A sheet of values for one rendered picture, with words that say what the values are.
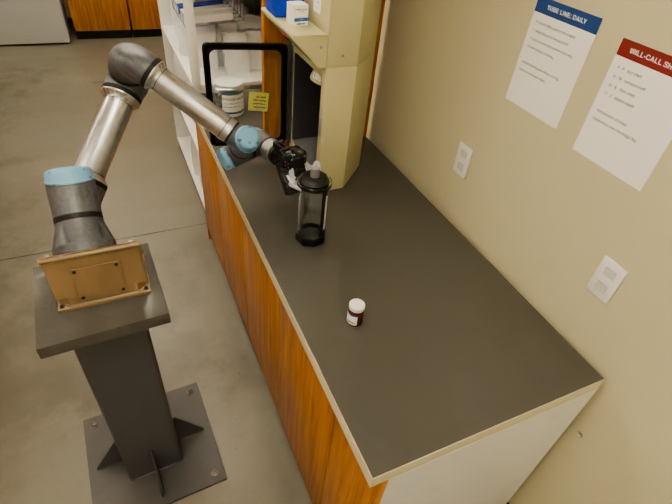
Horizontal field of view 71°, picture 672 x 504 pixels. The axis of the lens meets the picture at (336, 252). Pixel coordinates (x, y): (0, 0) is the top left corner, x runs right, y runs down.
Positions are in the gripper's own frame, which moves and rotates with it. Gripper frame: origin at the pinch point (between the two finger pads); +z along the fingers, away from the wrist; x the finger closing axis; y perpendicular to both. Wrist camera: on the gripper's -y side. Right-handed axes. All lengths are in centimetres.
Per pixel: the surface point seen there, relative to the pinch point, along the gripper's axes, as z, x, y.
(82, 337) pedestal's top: 0, -73, -21
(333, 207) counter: -10.3, 18.1, -20.2
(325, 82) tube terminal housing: -19.9, 18.8, 22.6
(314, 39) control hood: -20.7, 14.2, 36.0
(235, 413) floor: -12, -28, -114
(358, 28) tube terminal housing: -17, 28, 39
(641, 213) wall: 75, 38, 19
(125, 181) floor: -217, 0, -107
